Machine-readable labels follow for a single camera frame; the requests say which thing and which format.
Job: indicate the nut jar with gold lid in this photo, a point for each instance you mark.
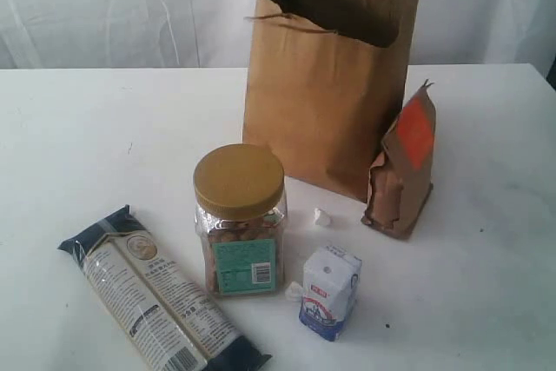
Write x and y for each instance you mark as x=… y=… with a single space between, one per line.
x=241 y=215

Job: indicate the brown paper shopping bag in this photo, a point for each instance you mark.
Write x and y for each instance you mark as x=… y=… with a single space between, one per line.
x=325 y=80

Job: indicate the brown orange coffee pouch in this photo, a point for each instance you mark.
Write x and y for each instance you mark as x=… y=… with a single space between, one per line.
x=399 y=179

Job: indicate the white paper scrap near jar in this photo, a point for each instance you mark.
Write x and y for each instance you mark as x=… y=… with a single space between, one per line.
x=321 y=218

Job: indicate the white blue salt packet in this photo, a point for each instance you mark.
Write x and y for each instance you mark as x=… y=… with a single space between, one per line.
x=330 y=280

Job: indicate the white backdrop curtain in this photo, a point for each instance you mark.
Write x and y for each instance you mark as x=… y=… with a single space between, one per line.
x=216 y=33

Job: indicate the dark noodle package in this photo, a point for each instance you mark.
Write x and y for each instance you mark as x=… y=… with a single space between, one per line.
x=172 y=322

